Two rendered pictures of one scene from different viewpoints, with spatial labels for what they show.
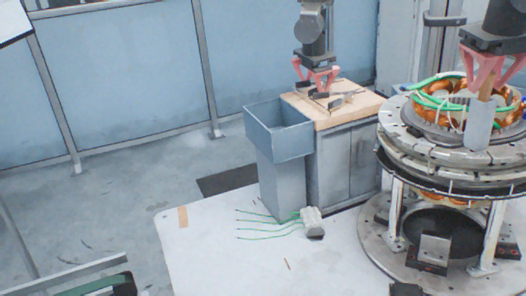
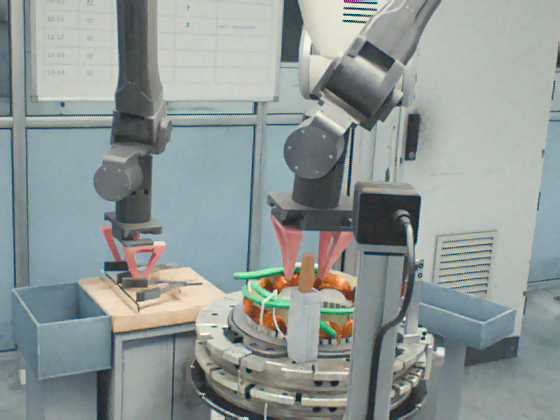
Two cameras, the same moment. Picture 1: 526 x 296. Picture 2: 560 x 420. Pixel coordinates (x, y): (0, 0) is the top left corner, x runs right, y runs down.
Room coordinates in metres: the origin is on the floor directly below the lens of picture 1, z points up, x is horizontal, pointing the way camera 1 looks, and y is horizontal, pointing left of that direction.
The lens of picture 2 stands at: (-0.33, -0.18, 1.52)
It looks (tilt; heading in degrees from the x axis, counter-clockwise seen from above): 14 degrees down; 351
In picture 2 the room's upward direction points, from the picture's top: 3 degrees clockwise
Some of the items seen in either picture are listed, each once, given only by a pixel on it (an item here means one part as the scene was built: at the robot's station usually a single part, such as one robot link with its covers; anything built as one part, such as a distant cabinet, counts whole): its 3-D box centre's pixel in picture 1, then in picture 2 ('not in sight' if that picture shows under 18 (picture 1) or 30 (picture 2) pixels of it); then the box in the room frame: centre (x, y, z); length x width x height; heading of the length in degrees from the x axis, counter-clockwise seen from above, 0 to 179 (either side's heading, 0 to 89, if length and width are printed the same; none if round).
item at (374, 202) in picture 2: not in sight; (382, 212); (0.26, -0.36, 1.37); 0.06 x 0.04 x 0.04; 173
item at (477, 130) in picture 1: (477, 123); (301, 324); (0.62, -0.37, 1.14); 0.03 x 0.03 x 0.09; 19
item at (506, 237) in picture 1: (502, 233); not in sight; (0.68, -0.51, 0.83); 0.05 x 0.04 x 0.02; 163
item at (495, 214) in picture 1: (491, 230); not in sight; (0.61, -0.44, 0.91); 0.02 x 0.02 x 0.21
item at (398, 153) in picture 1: (390, 145); (207, 355); (0.72, -0.27, 1.05); 0.09 x 0.04 x 0.01; 19
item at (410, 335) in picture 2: not in sight; (412, 299); (0.67, -0.53, 1.15); 0.03 x 0.02 x 0.12; 101
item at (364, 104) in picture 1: (331, 102); (154, 297); (0.96, -0.20, 1.05); 0.20 x 0.19 x 0.02; 111
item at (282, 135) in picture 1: (279, 164); (60, 387); (0.90, -0.05, 0.92); 0.17 x 0.11 x 0.28; 21
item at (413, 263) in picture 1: (426, 260); not in sight; (0.64, -0.33, 0.81); 0.08 x 0.05 x 0.02; 61
